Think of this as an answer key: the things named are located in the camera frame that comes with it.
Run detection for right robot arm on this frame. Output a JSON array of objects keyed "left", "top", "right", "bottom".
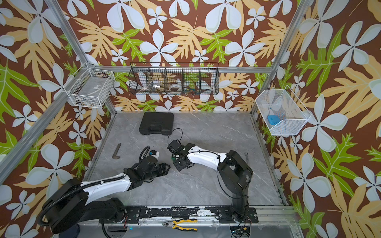
[{"left": 168, "top": 140, "right": 253, "bottom": 222}]

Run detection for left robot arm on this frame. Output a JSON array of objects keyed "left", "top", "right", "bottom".
[{"left": 36, "top": 155, "right": 170, "bottom": 234}]

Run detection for black plastic tool case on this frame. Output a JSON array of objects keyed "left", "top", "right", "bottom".
[{"left": 139, "top": 112, "right": 174, "bottom": 135}]

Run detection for blue object in basket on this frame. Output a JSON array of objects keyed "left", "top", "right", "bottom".
[{"left": 267, "top": 115, "right": 281, "bottom": 126}]

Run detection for white mesh basket right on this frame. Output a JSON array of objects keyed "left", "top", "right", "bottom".
[{"left": 256, "top": 89, "right": 312, "bottom": 136}]

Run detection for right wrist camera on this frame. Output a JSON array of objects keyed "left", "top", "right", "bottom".
[{"left": 167, "top": 139, "right": 183, "bottom": 154}]

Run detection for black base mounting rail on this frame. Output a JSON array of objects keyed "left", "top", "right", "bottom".
[{"left": 111, "top": 205, "right": 259, "bottom": 225}]

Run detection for yellow handled pliers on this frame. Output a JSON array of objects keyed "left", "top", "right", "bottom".
[{"left": 162, "top": 219, "right": 198, "bottom": 232}]

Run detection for black wire basket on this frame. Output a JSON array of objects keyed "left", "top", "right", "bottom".
[{"left": 128, "top": 62, "right": 220, "bottom": 95}]

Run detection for white wire basket left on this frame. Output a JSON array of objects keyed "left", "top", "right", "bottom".
[{"left": 65, "top": 63, "right": 115, "bottom": 109}]

